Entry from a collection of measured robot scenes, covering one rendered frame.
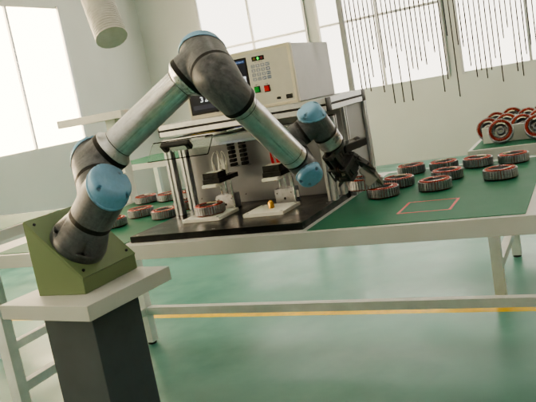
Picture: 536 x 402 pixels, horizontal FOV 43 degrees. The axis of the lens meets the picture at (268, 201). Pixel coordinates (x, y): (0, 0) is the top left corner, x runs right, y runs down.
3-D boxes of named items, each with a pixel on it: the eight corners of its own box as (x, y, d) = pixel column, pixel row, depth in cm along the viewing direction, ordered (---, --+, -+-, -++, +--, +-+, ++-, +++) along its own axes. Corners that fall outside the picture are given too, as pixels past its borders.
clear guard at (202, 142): (207, 154, 219) (204, 135, 219) (147, 163, 230) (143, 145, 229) (251, 140, 248) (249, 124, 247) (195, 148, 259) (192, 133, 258)
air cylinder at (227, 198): (235, 208, 251) (233, 194, 251) (218, 210, 255) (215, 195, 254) (242, 205, 256) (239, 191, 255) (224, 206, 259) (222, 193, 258)
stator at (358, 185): (369, 191, 209) (368, 179, 208) (341, 192, 217) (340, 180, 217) (390, 184, 217) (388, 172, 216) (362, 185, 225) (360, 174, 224)
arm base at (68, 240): (80, 271, 174) (96, 243, 169) (37, 235, 176) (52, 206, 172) (114, 252, 187) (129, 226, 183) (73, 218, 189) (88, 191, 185)
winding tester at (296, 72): (298, 102, 233) (288, 41, 230) (191, 120, 252) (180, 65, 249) (336, 93, 267) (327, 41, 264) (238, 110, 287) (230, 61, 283)
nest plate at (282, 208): (283, 214, 222) (282, 210, 222) (242, 218, 229) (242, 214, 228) (300, 204, 235) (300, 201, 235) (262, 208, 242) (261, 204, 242)
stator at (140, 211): (127, 217, 292) (124, 209, 292) (152, 211, 296) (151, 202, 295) (130, 220, 282) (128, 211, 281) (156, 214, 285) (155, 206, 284)
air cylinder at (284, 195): (295, 202, 241) (293, 187, 240) (276, 204, 244) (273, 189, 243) (301, 199, 245) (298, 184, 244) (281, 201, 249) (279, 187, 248)
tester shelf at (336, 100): (328, 111, 226) (325, 97, 226) (159, 138, 256) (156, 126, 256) (365, 100, 265) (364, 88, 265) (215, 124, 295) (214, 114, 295)
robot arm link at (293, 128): (275, 159, 194) (307, 136, 193) (262, 137, 202) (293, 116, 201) (288, 175, 199) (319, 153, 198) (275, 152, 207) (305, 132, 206)
